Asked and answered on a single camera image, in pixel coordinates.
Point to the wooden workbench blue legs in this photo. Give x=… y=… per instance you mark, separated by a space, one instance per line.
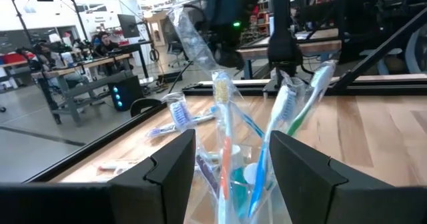
x=317 y=45

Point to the black desk monitor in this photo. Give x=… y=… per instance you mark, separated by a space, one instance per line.
x=128 y=25

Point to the clear acrylic organizer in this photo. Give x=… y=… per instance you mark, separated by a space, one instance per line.
x=200 y=210

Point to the purple white toothbrush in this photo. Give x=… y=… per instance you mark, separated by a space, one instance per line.
x=180 y=112
x=166 y=128

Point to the black round chair back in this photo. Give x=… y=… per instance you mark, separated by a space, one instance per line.
x=143 y=101

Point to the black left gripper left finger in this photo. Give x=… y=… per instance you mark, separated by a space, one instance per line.
x=156 y=190

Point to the green white toothbrush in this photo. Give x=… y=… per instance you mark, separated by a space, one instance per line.
x=320 y=80

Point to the person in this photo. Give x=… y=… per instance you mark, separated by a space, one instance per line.
x=50 y=55
x=106 y=45

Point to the grey office chair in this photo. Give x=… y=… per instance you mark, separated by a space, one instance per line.
x=175 y=49

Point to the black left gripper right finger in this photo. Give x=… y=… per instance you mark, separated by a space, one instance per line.
x=317 y=190

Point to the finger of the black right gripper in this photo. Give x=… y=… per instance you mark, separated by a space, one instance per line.
x=231 y=57

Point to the grey desk wooden top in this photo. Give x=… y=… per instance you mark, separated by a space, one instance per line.
x=83 y=65

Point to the black computer tower blue lights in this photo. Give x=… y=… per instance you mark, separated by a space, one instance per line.
x=128 y=92

